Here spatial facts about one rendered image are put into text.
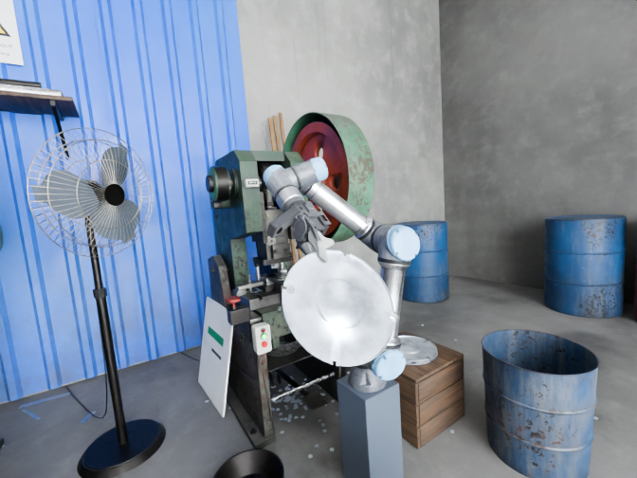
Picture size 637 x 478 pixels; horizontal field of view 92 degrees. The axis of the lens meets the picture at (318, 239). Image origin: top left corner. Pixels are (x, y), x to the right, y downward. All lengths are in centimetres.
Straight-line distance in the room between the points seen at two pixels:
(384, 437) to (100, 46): 303
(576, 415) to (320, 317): 120
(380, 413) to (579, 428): 77
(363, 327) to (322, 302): 12
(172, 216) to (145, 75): 110
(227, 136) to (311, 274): 238
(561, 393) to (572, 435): 19
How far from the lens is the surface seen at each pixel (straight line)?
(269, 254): 177
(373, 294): 81
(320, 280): 77
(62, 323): 294
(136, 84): 301
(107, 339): 191
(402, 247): 106
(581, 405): 167
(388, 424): 144
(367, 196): 176
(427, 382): 169
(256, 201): 169
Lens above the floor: 118
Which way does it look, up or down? 6 degrees down
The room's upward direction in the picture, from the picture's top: 4 degrees counter-clockwise
